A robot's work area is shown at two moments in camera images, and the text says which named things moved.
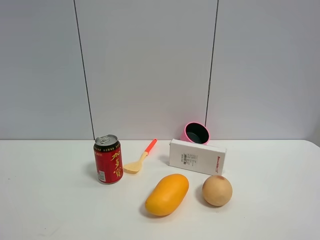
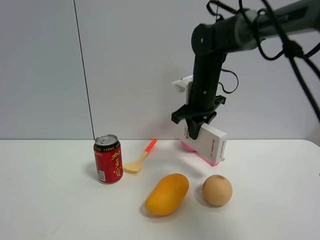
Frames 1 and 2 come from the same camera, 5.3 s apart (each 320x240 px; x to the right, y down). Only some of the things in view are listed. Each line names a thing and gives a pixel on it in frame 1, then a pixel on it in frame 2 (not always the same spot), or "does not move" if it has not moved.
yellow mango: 167,195 does not move
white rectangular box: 206,159 -> 211,141
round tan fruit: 217,190 does not move
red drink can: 108,153 does not move
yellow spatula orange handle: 134,167 does not move
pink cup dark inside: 195,132 -> 186,146
